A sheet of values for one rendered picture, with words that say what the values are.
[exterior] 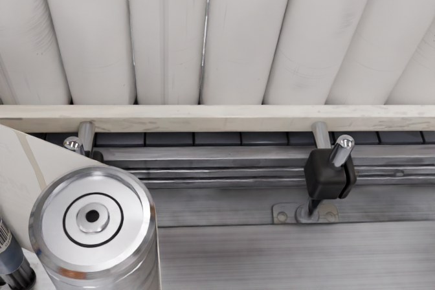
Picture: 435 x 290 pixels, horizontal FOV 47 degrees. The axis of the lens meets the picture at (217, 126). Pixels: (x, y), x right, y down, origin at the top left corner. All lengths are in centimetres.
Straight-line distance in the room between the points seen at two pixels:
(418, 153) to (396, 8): 14
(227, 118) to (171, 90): 5
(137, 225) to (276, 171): 27
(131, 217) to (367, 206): 32
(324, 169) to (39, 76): 21
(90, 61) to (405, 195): 29
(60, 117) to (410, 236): 27
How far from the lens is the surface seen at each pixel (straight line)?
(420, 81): 42
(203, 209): 42
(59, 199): 16
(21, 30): 34
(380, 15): 35
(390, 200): 46
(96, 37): 33
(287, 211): 43
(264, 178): 43
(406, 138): 44
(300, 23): 33
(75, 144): 31
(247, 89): 36
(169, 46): 33
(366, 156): 42
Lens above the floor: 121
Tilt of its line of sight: 54 degrees down
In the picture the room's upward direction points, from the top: 8 degrees clockwise
